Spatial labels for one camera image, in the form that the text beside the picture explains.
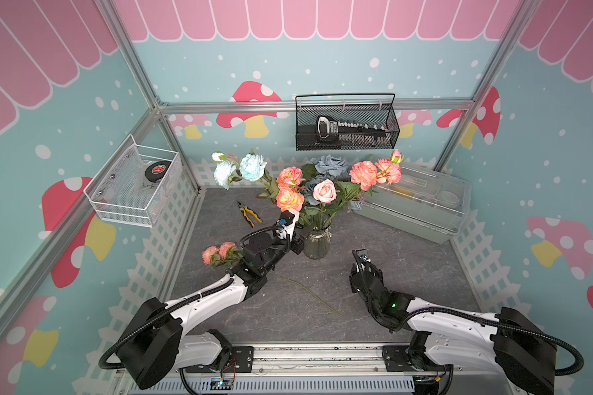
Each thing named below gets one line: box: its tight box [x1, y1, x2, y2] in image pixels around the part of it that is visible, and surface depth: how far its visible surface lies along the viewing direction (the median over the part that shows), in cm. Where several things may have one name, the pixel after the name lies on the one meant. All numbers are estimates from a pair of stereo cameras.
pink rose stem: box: [312, 178, 337, 228], surface depth 59 cm
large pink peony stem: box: [338, 148, 404, 209], surface depth 64 cm
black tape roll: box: [144, 160, 173, 183], surface depth 80 cm
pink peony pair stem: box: [275, 166, 306, 212], surface depth 67 cm
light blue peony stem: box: [211, 148, 280, 202], surface depth 62 cm
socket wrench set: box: [316, 116, 390, 146], surface depth 91 cm
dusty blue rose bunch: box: [303, 153, 351, 206], surface depth 74 cm
